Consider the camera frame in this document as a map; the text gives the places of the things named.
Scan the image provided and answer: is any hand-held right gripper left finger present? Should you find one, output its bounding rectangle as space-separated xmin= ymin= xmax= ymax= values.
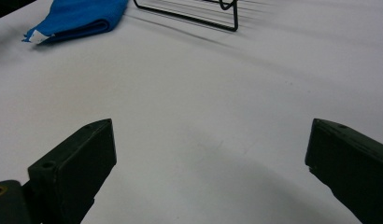
xmin=27 ymin=118 xmax=118 ymax=224

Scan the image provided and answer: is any black wire rack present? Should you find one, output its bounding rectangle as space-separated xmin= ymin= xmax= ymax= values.
xmin=133 ymin=0 xmax=240 ymax=33

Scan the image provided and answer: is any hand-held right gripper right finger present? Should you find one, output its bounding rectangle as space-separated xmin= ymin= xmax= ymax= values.
xmin=305 ymin=118 xmax=383 ymax=224

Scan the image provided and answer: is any blue towel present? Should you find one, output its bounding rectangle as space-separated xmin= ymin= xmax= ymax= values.
xmin=21 ymin=0 xmax=130 ymax=45

